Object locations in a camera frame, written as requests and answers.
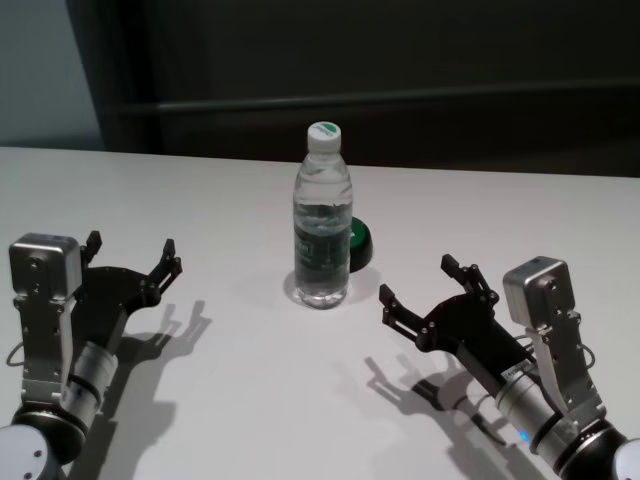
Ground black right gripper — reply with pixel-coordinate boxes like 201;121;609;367
378;253;534;384

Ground clear water bottle green label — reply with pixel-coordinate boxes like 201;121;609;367
292;121;354;311

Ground green buzzer button black base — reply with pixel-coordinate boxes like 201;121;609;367
348;217;374;274

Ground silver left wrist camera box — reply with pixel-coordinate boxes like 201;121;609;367
8;232;84;401

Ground grey horizontal rail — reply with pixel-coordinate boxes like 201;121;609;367
117;96;640;114

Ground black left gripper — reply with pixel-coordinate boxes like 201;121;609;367
72;230;184;354

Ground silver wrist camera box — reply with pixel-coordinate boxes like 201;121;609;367
8;232;84;401
502;256;606;416

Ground dark vertical post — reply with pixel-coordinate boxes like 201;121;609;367
112;0;166;154

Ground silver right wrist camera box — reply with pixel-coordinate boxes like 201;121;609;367
502;256;606;416

